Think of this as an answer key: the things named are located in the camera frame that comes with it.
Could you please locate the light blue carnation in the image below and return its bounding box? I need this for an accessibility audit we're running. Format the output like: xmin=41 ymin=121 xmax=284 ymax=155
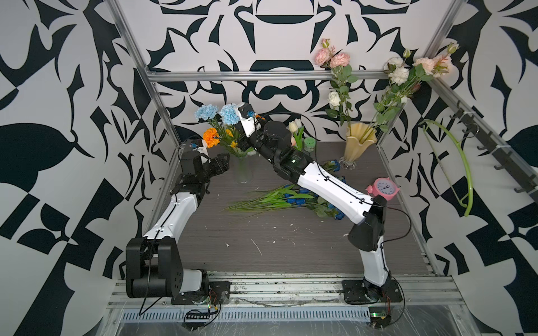
xmin=219 ymin=104 xmax=240 ymax=125
xmin=194 ymin=104 xmax=219 ymax=126

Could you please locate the blue rose from sunflower bouquet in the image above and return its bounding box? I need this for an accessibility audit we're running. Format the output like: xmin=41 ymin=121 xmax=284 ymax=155
xmin=322 ymin=160 xmax=340 ymax=172

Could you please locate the yellow wavy glass vase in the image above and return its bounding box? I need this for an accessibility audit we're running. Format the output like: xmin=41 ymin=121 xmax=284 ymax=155
xmin=339 ymin=123 xmax=378 ymax=170

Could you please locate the blue rose low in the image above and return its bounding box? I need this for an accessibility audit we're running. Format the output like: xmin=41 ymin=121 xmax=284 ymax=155
xmin=314 ymin=197 xmax=345 ymax=221

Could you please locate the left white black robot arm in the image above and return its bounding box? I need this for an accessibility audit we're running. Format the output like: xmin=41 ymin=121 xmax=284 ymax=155
xmin=126 ymin=139 xmax=230 ymax=301

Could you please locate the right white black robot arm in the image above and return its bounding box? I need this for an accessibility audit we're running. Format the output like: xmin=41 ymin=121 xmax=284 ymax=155
xmin=238 ymin=118 xmax=390 ymax=293

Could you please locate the clear glass vase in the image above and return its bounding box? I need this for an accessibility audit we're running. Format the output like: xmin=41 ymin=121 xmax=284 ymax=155
xmin=235 ymin=156 xmax=252 ymax=184

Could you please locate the tulip bouquet blue white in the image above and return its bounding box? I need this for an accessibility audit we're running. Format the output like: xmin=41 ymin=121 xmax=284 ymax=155
xmin=287 ymin=118 xmax=304 ymax=151

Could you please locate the mixed sunflower bouquet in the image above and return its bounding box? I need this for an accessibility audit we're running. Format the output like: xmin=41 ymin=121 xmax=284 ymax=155
xmin=203 ymin=121 xmax=255 ymax=158

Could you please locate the pink alarm clock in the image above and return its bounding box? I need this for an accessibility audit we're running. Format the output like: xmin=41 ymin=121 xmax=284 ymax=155
xmin=366 ymin=178 xmax=400 ymax=201

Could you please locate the pink and white flower bouquet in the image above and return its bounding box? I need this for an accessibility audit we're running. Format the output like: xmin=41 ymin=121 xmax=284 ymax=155
xmin=314 ymin=38 xmax=460 ymax=133

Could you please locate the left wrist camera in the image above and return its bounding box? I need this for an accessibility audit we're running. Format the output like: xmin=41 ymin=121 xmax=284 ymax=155
xmin=190 ymin=139 xmax=210 ymax=163

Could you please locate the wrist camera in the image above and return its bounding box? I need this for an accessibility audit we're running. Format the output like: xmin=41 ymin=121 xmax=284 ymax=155
xmin=235 ymin=102 xmax=256 ymax=137
xmin=190 ymin=139 xmax=210 ymax=163

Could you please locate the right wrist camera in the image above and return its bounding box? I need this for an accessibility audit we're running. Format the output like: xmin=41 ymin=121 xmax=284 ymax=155
xmin=235 ymin=102 xmax=256 ymax=137

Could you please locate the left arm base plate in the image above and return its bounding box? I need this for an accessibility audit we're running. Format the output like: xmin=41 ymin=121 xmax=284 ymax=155
xmin=171 ymin=281 xmax=231 ymax=305

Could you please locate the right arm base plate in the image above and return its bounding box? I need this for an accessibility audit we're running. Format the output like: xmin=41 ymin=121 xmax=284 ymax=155
xmin=342 ymin=278 xmax=404 ymax=305

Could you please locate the green curved hose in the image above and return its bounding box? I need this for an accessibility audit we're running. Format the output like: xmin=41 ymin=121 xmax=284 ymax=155
xmin=422 ymin=118 xmax=474 ymax=218

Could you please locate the black hook rail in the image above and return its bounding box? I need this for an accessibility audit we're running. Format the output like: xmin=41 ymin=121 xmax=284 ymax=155
xmin=448 ymin=101 xmax=537 ymax=203

